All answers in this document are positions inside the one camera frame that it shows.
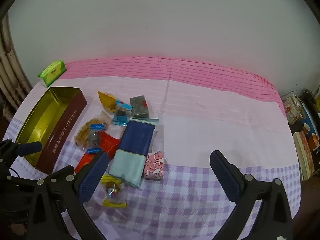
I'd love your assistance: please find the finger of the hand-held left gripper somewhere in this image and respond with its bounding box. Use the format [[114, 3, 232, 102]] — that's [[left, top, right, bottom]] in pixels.
[[5, 141, 43, 157]]

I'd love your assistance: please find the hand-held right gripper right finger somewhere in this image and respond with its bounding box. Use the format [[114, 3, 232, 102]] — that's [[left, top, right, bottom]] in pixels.
[[209, 150, 293, 240]]

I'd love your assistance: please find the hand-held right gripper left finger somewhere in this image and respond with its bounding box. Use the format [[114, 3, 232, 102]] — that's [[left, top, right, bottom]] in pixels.
[[26, 151, 118, 240]]

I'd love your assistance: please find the red snack packet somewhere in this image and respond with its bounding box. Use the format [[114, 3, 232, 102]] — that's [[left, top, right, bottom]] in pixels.
[[96, 131, 122, 159], [74, 154, 97, 174]]

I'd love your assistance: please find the clear candy with yellow ends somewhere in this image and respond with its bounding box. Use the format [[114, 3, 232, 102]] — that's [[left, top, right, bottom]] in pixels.
[[100, 175, 127, 208]]

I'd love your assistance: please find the maroon and gold tin box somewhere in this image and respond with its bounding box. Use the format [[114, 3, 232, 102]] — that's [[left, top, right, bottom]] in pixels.
[[15, 87, 88, 175]]

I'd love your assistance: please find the blue-edged clear snack packet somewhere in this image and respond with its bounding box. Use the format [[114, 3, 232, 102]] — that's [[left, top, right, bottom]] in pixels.
[[86, 123, 107, 154]]

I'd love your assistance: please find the clear packet of golden snack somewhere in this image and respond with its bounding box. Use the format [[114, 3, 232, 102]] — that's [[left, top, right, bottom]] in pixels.
[[74, 111, 110, 148]]

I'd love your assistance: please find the navy and light blue packet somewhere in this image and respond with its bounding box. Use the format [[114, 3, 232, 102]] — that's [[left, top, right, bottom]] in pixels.
[[109, 118, 160, 188]]

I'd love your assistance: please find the pink patterned candy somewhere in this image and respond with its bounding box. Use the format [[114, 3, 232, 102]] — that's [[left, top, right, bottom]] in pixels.
[[143, 151, 165, 181]]

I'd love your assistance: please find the blue packet with red mark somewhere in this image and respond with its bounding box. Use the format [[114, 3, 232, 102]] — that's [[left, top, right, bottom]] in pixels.
[[112, 99, 133, 126]]

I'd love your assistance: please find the yellow snack packet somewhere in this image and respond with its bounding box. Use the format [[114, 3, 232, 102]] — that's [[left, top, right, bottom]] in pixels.
[[97, 90, 119, 113]]

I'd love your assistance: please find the grey snack packet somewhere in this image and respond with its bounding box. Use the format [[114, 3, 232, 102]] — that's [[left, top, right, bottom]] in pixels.
[[129, 95, 150, 118]]

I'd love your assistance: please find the pink and purple checked sheet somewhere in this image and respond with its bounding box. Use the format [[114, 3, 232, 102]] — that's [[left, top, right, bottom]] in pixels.
[[5, 56, 300, 240]]

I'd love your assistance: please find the green tissue pack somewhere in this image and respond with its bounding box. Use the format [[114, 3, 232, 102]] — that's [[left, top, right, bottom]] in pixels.
[[37, 60, 67, 88]]

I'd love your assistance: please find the orange floral box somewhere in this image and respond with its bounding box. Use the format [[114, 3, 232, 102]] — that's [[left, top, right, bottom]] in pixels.
[[292, 131, 315, 180]]

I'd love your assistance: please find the beige patterned curtain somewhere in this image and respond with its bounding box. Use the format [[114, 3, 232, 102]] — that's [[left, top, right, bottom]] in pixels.
[[0, 17, 33, 110]]

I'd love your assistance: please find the box with cup print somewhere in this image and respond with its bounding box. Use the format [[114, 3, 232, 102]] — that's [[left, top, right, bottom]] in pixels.
[[300, 102, 320, 153]]

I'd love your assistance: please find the thin cable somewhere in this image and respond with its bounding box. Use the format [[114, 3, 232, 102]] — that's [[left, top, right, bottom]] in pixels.
[[282, 89, 302, 97]]

